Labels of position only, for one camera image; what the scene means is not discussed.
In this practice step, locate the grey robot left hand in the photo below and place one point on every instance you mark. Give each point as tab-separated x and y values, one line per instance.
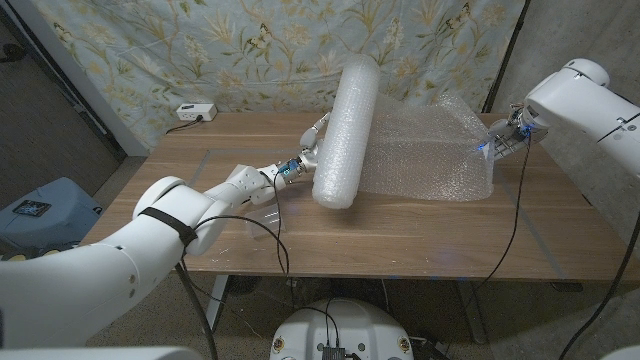
310	147

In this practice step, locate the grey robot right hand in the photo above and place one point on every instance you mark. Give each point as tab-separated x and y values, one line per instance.
505	137

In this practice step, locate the bubble wrap roll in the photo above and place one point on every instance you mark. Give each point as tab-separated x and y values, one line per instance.
400	145

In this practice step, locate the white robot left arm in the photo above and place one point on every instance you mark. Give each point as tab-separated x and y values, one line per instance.
150	250

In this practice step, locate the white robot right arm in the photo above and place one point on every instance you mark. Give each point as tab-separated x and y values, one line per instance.
590	110

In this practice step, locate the grey tape strip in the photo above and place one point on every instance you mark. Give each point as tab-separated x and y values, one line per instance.
199	170
535	225

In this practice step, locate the white power strip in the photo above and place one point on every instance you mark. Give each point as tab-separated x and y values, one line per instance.
196	112

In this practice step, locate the white table leg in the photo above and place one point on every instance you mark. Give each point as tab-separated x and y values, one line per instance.
217	300

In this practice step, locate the grey table leg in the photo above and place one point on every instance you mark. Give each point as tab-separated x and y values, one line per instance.
472	315

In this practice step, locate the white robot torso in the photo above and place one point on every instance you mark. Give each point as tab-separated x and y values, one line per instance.
350	325

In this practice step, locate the floral backdrop cloth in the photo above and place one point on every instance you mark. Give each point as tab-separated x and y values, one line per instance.
150	40

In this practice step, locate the black torso connector box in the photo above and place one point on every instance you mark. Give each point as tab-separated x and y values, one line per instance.
333	353

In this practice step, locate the blue plastic case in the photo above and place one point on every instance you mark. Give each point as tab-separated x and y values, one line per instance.
50	215

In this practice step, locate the yellow and black object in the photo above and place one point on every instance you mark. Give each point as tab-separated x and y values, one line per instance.
30	255

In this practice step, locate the black backdrop frame pole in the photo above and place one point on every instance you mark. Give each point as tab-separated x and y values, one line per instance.
505	55

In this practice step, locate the grey backdrop frame pole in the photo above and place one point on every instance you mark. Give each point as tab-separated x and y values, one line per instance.
61	60

